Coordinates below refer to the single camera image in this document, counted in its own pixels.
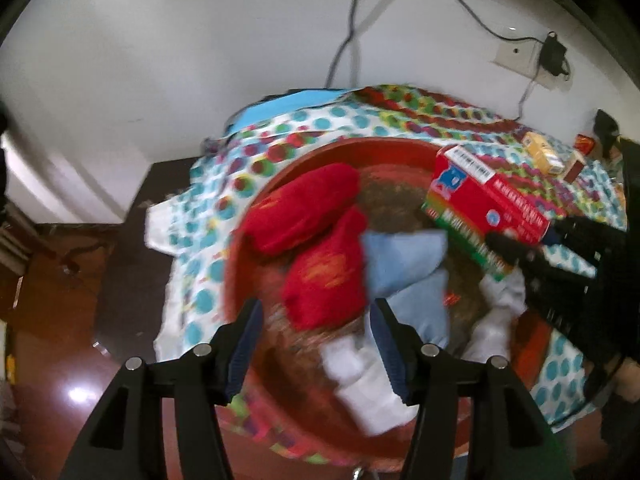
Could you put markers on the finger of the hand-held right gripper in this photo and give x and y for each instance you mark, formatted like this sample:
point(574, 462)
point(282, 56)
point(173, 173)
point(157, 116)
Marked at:
point(575, 240)
point(512, 250)

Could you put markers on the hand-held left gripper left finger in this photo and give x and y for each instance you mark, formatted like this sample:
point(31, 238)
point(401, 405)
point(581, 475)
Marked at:
point(245, 350)

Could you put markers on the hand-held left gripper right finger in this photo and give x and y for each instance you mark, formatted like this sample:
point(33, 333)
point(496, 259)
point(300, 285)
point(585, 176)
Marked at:
point(390, 350)

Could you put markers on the white sock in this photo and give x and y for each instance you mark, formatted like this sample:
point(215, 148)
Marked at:
point(367, 385)
point(492, 320)

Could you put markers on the light blue sock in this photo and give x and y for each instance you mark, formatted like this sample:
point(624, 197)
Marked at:
point(425, 310)
point(405, 255)

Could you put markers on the red green medicine box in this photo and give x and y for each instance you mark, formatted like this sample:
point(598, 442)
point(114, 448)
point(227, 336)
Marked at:
point(480, 205)

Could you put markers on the red sock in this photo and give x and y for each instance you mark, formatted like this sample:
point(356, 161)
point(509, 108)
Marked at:
point(325, 275)
point(300, 210)

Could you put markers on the red plastic basin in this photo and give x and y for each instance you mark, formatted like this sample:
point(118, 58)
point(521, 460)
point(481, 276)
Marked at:
point(320, 152)

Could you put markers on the dark red box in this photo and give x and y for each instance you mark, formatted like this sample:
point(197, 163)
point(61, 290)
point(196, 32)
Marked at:
point(574, 167)

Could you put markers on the gold medicine box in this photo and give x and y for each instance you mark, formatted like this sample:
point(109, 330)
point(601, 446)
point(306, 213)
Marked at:
point(540, 152)

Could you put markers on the red snack packet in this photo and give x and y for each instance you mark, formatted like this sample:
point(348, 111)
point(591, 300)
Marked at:
point(584, 143)

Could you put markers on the dotted colourful tablecloth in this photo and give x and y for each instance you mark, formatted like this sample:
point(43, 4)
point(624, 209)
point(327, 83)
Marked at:
point(210, 200)

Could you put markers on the black power adapter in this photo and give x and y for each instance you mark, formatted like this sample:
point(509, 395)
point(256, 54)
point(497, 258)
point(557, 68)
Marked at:
point(552, 55)

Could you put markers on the blue sheet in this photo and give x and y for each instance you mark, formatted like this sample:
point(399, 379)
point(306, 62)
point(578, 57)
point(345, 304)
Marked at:
point(280, 105)

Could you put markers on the white wall plate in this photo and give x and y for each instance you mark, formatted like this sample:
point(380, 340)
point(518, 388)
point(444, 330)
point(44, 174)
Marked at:
point(515, 55)

